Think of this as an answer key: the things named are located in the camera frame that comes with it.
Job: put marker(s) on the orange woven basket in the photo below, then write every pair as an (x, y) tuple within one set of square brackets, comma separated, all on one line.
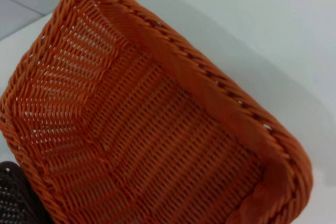
[(147, 129)]

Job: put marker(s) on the dark brown woven basket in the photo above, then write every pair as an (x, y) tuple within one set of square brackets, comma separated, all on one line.
[(13, 197)]

